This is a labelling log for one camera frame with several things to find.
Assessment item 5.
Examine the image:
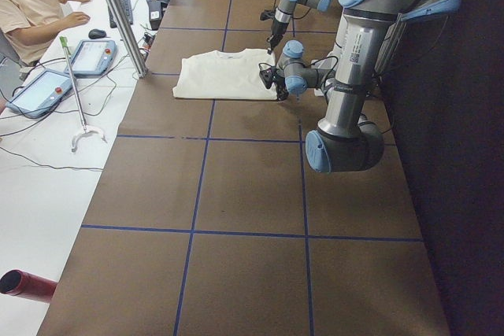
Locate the cream long-sleeve cat shirt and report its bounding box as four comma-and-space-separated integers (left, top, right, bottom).
172, 49, 277, 101

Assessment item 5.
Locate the black computer mouse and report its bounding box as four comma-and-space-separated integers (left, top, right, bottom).
88, 28, 107, 39

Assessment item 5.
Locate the grey reacher grabber tool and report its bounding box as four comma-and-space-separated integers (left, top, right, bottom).
59, 36, 107, 153

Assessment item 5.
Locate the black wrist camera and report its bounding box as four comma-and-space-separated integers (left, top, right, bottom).
259, 68, 275, 90
260, 9, 276, 21

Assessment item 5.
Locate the red cylinder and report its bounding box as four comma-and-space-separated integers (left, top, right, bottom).
1, 269, 57, 303

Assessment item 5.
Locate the teach pendant far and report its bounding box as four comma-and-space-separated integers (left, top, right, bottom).
70, 39, 117, 78

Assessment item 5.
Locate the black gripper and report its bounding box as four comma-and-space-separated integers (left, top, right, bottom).
267, 19, 289, 55
274, 70, 289, 101

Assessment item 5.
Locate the black keyboard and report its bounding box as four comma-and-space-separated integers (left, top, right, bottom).
108, 0, 134, 28

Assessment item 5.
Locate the black cable on table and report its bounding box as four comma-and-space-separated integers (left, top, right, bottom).
0, 58, 139, 174

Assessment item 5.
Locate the aluminium frame post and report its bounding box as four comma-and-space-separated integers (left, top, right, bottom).
106, 0, 148, 78

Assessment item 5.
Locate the teach pendant near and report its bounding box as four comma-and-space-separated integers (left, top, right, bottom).
6, 69, 72, 119

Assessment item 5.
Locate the seated person in beige shirt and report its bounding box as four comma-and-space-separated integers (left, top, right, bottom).
1, 0, 90, 65

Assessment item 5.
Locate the teach pendant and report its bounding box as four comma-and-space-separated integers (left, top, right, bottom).
6, 69, 72, 119
70, 39, 117, 78

